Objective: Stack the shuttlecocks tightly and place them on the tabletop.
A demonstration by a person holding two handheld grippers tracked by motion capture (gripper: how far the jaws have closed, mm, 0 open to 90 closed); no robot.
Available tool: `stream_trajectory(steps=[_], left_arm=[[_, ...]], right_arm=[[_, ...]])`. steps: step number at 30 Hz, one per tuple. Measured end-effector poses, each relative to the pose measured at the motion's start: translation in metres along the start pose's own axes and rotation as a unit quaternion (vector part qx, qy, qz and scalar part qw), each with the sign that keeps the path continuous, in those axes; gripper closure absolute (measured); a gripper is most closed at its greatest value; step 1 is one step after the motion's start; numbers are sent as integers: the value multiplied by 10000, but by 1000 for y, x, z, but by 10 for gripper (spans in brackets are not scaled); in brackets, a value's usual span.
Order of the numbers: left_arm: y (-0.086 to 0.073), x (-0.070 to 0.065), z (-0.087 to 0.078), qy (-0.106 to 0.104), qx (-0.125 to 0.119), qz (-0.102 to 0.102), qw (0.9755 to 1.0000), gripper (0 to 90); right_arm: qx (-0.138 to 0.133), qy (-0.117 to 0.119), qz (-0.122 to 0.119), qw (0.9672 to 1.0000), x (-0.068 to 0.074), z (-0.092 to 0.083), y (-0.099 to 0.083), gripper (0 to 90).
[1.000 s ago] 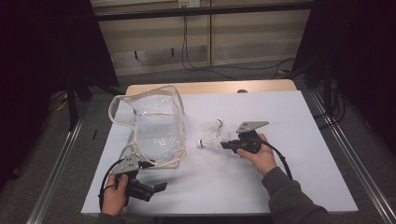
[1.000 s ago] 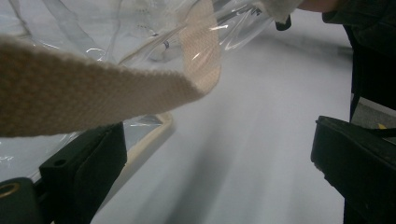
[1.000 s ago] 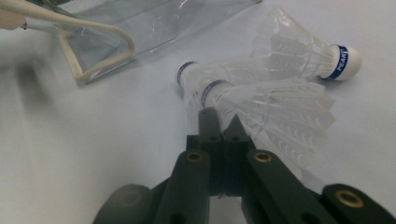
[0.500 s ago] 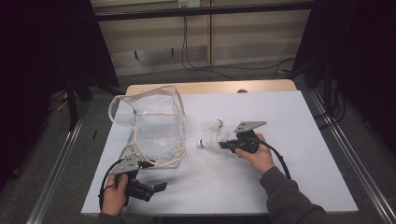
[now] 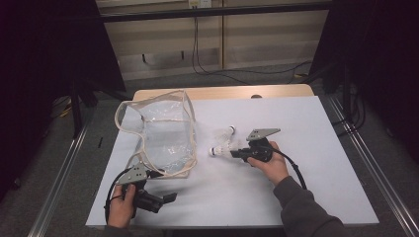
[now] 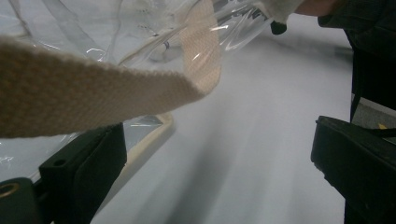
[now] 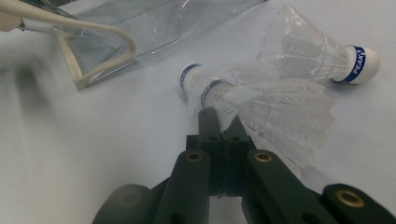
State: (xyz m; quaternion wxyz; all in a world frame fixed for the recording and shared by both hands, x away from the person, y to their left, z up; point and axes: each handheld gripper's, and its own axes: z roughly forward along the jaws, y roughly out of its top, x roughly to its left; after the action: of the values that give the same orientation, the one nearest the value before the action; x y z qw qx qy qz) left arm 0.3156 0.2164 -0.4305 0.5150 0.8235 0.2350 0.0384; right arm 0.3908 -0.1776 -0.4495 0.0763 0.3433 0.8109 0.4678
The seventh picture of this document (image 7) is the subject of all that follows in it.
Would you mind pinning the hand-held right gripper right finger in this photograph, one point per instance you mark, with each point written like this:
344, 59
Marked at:
235, 165

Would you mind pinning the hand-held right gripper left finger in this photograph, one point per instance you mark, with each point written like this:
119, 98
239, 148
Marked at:
214, 168

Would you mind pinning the white shuttlecock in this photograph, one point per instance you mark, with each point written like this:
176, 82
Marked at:
358, 63
190, 76
280, 124

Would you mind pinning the clear plastic bag beige trim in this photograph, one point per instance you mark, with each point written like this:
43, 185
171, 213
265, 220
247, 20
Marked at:
140, 28

